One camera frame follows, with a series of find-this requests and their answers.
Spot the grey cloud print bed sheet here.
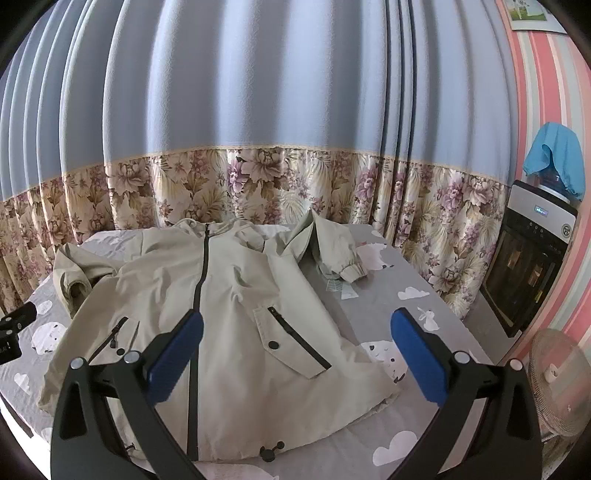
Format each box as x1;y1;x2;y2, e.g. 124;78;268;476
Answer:
0;224;513;480

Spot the blue curtain with floral border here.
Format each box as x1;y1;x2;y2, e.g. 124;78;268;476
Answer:
0;0;527;319

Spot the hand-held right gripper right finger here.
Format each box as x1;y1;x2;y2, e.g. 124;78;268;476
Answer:
385;308;543;480

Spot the beige electric fan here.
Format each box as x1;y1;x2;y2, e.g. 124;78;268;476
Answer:
526;329;587;462

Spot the wall poster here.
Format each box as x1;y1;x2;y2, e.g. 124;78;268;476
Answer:
503;0;568;34

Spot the blue water bottle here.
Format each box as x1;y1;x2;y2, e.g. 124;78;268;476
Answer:
538;168;571;199

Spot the black water dispenser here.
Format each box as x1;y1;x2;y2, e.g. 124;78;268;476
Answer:
480;180;580;340

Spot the white paper tag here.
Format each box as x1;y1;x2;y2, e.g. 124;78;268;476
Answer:
323;274;361;301

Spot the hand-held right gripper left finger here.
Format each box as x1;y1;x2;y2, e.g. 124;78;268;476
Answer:
50;309;218;480

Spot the beige zip jacket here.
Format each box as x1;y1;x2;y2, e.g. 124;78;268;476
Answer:
38;210;402;464

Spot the blue cloth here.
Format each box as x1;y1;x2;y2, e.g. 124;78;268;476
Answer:
523;122;585;200

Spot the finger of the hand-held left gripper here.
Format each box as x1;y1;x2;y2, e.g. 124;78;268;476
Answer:
0;306;38;332

